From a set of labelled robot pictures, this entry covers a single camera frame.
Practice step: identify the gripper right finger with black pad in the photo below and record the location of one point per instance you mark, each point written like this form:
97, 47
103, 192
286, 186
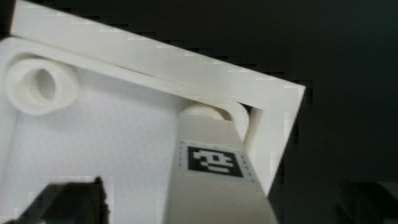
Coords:
366, 205

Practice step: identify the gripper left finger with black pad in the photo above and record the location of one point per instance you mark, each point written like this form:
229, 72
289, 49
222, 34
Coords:
67, 204

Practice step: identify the white desk tabletop tray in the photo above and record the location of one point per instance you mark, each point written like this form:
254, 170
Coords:
96, 86

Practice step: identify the white desk leg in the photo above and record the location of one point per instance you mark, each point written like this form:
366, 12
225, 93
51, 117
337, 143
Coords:
213, 194

